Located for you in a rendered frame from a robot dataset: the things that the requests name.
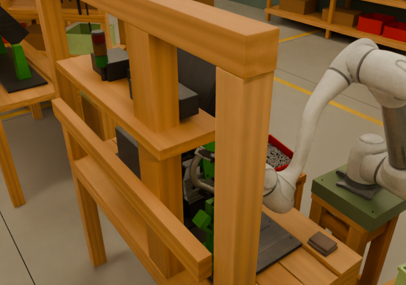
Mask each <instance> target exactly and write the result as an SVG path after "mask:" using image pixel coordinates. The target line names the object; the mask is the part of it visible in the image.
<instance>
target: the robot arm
mask: <svg viewBox="0 0 406 285"><path fill-rule="evenodd" d="M353 82H354V83H360V84H363V85H366V86H367V87H368V89H369V91H370V92H371V93H372V95H373V96H374V98H375V100H376V101H377V102H378V103H379V104H380V107H381V114H382V122H383V126H384V133H385V139H384V138H382V137H381V136H379V135H376V134H372V133H368V134H364V135H362V136H361V137H360V138H358V139H357V140H356V142H355V143H354V145H353V146H352V149H351V151H350V155H349V159H348V163H347V171H345V170H341V169H338V170H337V171H336V174H337V175H338V176H340V177H342V179H341V180H339V181H337V182H336V186H337V187H341V188H344V189H346V190H349V191H351V192H353V193H355V194H357V195H359V196H361V197H363V198H365V199H366V200H372V197H373V196H374V195H375V194H376V193H377V192H378V191H379V190H380V189H381V188H384V189H386V190H387V191H389V192H391V193H392V194H394V195H396V196H397V197H400V198H401V199H403V200H406V56H403V55H401V54H398V53H394V52H391V51H386V50H379V48H378V46H377V44H376V43H375V42H374V41H372V40H371V39H368V38H360V39H358V40H356V41H354V42H352V43H351V44H350V45H348V46H347V47H346V48H345V49H343V50H342V52H340V53H339V55H337V57H336V58H335V59H334V60H333V62H332V63H331V64H330V66H329V67H328V69H327V70H326V72H325V73H324V75H323V77H322V78H321V80H320V82H319V84H318V85H317V87H316V88H315V90H314V91H313V93H312V94H311V96H310V97H309V100H308V102H307V103H306V106H305V108H304V111H303V115H302V117H301V122H300V127H299V130H298V135H297V140H296V144H295V149H294V154H293V157H292V160H291V162H290V163H289V165H288V166H287V167H286V168H285V169H284V170H283V171H275V170H274V169H273V168H272V167H271V166H270V165H269V164H267V163H266V168H265V181H264V188H263V202H262V203H263V204H264V206H266V207H267V208H269V209H270V210H272V211H274V212H276V213H280V214H283V213H287V212H288V211H290V210H291V209H292V208H293V206H294V193H295V190H296V186H295V185H296V181H297V179H298V178H299V176H300V175H301V173H302V171H303V169H304V167H305V164H306V161H307V159H308V155H309V151H310V148H311V144H312V140H313V137H314V133H315V130H316V126H317V123H318V119H319V117H320V114H321V112H322V110H323V109H324V107H325V106H326V105H327V104H328V102H330V101H331V100H332V99H333V98H335V97H336V96H337V95H338V94H340V93H341V92H343V91H344V90H345V89H346V88H347V87H348V86H350V85H351V84H352V83H353ZM194 154H196V155H199V156H201V157H202V158H203V159H206V160H208V161H210V163H213V162H214V163H215V153H214V152H211V151H209V150H207V149H200V148H199V147H197V148H196V150H195V152H194Z"/></svg>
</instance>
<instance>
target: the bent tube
mask: <svg viewBox="0 0 406 285"><path fill-rule="evenodd" d="M201 158H202V157H201V156H199V155H195V157H194V158H193V160H192V162H191V164H190V170H189V175H190V179H191V181H192V183H193V185H194V186H196V187H198V188H200V189H202V190H204V191H207V192H209V193H211V194H214V187H212V186H210V185H207V184H205V183H203V182H201V181H200V180H199V179H198V178H197V175H196V169H197V166H198V164H199V162H200V160H201Z"/></svg>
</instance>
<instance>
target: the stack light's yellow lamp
mask: <svg viewBox="0 0 406 285"><path fill-rule="evenodd" d="M92 46H93V50H94V56H96V57H103V56H107V55H108V52H107V47H106V43H105V44H104V45H93V44H92Z"/></svg>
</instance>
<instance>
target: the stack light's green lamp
mask: <svg viewBox="0 0 406 285"><path fill-rule="evenodd" d="M94 58H95V66H96V67H97V68H106V64H107V63H108V55H107V56H103V57H96V56H94Z"/></svg>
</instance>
